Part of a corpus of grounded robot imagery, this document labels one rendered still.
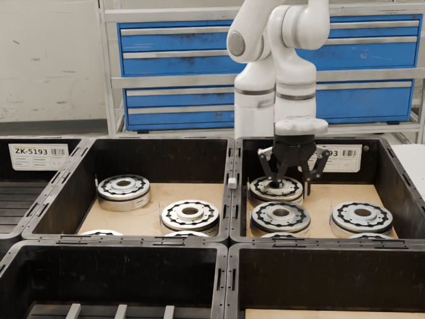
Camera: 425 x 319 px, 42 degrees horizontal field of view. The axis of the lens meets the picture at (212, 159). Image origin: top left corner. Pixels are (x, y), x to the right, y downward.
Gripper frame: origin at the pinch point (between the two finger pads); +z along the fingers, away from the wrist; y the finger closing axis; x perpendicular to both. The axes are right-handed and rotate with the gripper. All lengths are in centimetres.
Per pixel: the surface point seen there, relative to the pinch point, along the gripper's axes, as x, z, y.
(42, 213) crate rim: 19.3, -7.8, 42.3
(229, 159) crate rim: 1.8, -7.8, 12.3
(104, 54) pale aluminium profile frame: -179, 12, 61
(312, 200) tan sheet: 0.4, 2.3, -3.9
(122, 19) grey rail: -178, -5, 50
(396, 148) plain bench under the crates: -54, 15, -42
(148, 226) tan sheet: 7.7, 2.2, 27.4
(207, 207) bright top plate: 7.4, -1.0, 16.8
